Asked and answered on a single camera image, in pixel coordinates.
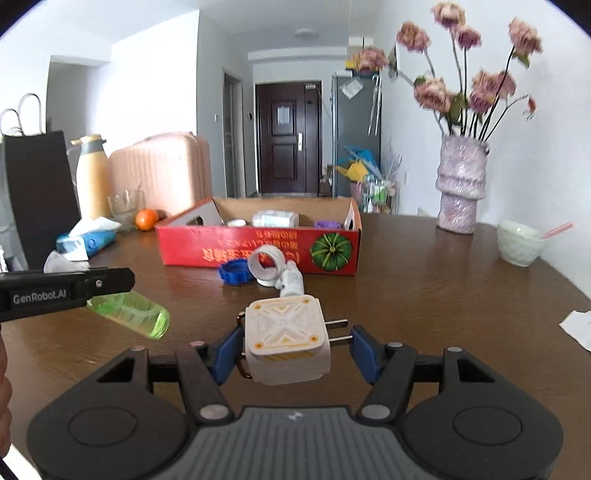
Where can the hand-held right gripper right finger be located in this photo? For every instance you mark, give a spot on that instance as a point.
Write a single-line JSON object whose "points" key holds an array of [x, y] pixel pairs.
{"points": [[364, 355]]}

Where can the person's left forearm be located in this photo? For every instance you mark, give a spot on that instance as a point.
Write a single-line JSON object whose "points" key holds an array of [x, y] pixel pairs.
{"points": [[3, 383]]}

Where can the blue tissue pack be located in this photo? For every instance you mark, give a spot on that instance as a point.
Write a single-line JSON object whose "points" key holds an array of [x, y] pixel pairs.
{"points": [[90, 240]]}

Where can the dried pink roses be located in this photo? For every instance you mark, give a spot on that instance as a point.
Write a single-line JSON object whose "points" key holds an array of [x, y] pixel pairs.
{"points": [[480, 87]]}

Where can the crumpled white tissue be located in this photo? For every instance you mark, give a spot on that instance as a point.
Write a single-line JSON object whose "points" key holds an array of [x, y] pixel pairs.
{"points": [[579, 327], [64, 263]]}

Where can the white cube plug charger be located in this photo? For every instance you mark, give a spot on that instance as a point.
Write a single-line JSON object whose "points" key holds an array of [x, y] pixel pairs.
{"points": [[286, 341]]}

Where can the blue lid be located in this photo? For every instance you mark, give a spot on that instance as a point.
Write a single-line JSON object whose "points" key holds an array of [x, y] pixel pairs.
{"points": [[235, 272]]}

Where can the white tape roll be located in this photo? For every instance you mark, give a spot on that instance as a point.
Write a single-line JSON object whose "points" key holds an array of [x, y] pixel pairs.
{"points": [[268, 265]]}

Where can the grey refrigerator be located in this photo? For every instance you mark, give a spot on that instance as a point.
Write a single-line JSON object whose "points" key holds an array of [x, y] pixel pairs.
{"points": [[355, 138]]}

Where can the pink spoon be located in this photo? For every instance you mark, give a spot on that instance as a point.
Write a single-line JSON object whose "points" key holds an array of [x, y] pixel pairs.
{"points": [[558, 229]]}

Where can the orange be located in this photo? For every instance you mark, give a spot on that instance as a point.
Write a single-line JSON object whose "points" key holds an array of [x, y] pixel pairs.
{"points": [[147, 219]]}

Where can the purple lid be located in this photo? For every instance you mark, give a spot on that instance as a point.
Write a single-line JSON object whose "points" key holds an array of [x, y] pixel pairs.
{"points": [[328, 225]]}

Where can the green plastic bottle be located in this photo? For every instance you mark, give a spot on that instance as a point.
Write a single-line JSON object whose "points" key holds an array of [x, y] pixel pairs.
{"points": [[134, 314]]}

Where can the round ceiling light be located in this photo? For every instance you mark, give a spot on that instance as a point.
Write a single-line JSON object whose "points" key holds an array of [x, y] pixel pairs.
{"points": [[305, 33]]}

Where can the yellow thermos jug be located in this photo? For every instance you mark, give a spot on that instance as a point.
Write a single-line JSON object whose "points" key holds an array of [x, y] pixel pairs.
{"points": [[92, 180]]}

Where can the pink suitcase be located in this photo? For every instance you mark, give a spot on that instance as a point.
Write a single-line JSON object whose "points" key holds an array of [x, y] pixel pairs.
{"points": [[161, 170]]}

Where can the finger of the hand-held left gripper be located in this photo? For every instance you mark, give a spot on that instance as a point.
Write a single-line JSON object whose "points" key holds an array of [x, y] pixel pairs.
{"points": [[111, 282]]}

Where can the small white bottle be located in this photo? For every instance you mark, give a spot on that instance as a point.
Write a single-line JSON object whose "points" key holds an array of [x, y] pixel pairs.
{"points": [[292, 281]]}

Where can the clear glass cup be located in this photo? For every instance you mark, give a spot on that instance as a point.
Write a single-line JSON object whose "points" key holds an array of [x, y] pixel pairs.
{"points": [[125, 207]]}

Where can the wall poster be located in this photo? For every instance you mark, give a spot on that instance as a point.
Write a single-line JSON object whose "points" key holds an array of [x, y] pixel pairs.
{"points": [[393, 64]]}

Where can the pink textured vase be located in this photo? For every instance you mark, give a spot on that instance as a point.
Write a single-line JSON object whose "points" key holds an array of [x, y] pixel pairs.
{"points": [[461, 184]]}

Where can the red cardboard box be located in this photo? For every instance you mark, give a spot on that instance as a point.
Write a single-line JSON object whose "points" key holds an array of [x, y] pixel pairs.
{"points": [[258, 251]]}

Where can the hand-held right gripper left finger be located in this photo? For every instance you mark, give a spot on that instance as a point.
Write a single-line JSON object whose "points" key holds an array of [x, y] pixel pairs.
{"points": [[226, 353]]}

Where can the small white cap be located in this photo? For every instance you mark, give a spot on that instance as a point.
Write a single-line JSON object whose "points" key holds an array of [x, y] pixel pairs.
{"points": [[236, 223]]}

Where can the black paper bag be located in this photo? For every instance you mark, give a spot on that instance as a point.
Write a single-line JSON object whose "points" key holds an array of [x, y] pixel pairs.
{"points": [[37, 198]]}

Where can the dark brown door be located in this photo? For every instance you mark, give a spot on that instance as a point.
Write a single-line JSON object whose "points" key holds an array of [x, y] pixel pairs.
{"points": [[286, 152]]}

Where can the pale green bowl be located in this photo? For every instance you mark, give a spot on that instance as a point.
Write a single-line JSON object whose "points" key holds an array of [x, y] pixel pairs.
{"points": [[519, 244]]}

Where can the white cotton swab box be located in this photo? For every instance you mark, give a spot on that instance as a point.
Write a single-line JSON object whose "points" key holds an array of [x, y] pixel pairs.
{"points": [[275, 218]]}

